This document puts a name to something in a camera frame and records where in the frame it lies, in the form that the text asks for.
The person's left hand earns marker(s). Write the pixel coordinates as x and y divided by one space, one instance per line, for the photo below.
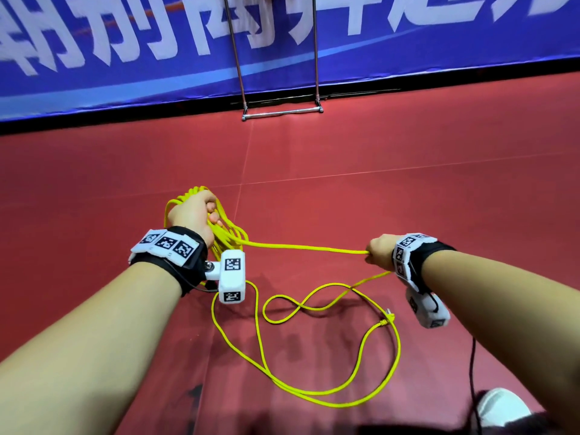
195 213

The black marker wristband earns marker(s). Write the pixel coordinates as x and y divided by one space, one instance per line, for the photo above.
170 256
421 258

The person's right hand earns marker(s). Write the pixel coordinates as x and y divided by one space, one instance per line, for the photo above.
382 252

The person's left forearm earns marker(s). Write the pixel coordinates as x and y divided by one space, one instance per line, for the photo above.
81 349

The metal rack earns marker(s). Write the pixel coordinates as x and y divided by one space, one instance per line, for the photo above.
281 111

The blue banner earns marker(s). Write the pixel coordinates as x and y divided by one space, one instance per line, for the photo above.
136 49

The person's right forearm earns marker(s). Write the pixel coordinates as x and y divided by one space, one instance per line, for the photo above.
507 312

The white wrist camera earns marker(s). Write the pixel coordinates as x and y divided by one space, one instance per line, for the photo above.
231 274
428 308

